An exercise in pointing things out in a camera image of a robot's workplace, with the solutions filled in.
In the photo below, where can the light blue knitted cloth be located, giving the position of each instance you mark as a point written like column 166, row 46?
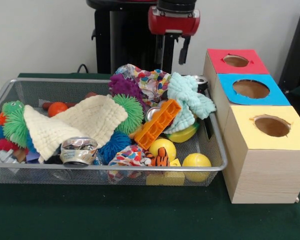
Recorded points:
column 187, row 97

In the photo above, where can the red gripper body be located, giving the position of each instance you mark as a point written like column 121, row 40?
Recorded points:
column 172, row 25

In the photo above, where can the small orange ball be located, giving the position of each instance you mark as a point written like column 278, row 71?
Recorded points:
column 57, row 108

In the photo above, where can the crushed silver can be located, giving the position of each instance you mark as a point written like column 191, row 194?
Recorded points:
column 76, row 152

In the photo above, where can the cream knitted cloth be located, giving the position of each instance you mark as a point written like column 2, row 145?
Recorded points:
column 72, row 122

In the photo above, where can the yellow ball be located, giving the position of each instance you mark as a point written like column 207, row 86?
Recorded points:
column 196, row 162
column 161, row 146

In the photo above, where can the green spiky caterpillar toy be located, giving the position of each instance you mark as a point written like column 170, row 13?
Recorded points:
column 12, row 122

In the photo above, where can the orange toy building brick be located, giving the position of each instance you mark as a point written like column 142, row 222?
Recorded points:
column 157, row 125

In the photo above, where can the orange tiger plush toy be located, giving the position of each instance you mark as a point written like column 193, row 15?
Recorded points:
column 161, row 157

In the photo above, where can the wooden box with three holes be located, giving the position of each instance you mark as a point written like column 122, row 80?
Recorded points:
column 265, row 172

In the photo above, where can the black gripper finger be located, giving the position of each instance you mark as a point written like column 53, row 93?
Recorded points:
column 183, row 53
column 160, row 52

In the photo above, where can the green spiky rubber ball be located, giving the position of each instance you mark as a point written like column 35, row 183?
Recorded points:
column 130, row 110

